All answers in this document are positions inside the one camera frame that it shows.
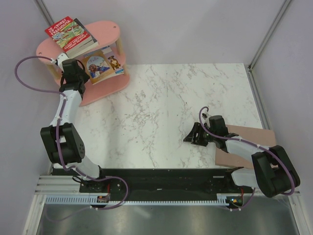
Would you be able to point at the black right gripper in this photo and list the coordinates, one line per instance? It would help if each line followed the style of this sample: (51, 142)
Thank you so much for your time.
(197, 128)

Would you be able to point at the purple dog book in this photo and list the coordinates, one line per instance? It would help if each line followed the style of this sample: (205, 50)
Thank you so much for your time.
(113, 60)

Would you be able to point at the Othello orange book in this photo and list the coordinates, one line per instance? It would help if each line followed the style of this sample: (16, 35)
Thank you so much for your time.
(97, 66)

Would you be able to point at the Nineteen Eighty-Four blue book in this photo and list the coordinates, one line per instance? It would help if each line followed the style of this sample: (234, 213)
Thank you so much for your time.
(82, 49)

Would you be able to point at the red Treehouse book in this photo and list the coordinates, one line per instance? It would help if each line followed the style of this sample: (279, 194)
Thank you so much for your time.
(57, 32)

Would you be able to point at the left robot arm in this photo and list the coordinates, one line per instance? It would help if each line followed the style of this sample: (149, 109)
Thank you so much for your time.
(62, 141)

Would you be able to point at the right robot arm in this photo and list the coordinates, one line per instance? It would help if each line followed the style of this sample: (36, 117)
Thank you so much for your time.
(272, 173)

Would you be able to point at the brown file folder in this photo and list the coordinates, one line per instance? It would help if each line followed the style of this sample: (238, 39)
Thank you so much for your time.
(240, 152)

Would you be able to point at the pink three-tier shelf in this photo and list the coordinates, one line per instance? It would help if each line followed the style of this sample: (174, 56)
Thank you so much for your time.
(107, 33)

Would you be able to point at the white cable duct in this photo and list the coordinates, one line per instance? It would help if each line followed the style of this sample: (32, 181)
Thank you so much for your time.
(103, 200)

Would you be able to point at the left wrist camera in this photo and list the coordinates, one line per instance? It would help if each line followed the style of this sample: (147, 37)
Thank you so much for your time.
(60, 59)

